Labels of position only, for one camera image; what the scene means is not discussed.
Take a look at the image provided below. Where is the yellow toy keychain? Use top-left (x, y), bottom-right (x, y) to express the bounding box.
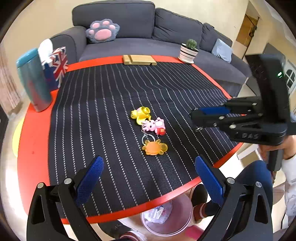
top-left (130, 106), bottom-right (152, 126)

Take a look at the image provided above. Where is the orange turtle toy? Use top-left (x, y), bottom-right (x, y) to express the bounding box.
top-left (142, 139), bottom-right (168, 156)

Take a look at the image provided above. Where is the pink pig toy keychain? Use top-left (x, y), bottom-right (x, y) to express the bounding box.
top-left (142, 117), bottom-right (166, 136)

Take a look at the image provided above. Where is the dark grey sofa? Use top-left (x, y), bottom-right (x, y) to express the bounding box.
top-left (51, 1), bottom-right (251, 96)

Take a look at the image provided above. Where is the paw shaped cushion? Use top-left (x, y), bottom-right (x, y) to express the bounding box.
top-left (85, 19), bottom-right (120, 44)

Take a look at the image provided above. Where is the right foot black shoe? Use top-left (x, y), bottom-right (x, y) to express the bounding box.
top-left (190, 184), bottom-right (220, 224)

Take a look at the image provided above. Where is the union jack tissue box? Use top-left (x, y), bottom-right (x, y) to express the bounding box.
top-left (38, 39), bottom-right (68, 91)

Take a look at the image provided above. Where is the purple trash bin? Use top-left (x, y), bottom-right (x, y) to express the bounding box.
top-left (140, 194), bottom-right (193, 237)

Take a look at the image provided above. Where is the left foot black shoe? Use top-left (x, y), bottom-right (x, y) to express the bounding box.
top-left (98, 219), bottom-right (148, 241)

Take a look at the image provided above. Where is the foot black shoe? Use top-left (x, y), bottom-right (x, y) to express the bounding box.
top-left (98, 219), bottom-right (148, 241)
top-left (190, 184), bottom-right (220, 224)

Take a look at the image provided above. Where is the teal thermos bottle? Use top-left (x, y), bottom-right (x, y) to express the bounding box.
top-left (16, 48), bottom-right (52, 112)

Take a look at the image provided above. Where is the black striped table mat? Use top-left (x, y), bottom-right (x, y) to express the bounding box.
top-left (48, 62), bottom-right (239, 219)

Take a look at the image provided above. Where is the wooden block stand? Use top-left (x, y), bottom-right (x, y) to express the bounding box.
top-left (122, 55), bottom-right (157, 66)

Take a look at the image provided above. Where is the light blue cushion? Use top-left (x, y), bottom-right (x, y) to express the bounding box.
top-left (211, 39), bottom-right (233, 63)

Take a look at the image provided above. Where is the metal key ring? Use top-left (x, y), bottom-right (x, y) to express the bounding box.
top-left (141, 133), bottom-right (156, 146)

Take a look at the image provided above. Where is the potted cactus striped pot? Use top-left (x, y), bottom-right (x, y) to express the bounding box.
top-left (178, 39), bottom-right (199, 64)

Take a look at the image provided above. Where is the person right hand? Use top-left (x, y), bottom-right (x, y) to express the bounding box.
top-left (259, 135), bottom-right (296, 161)

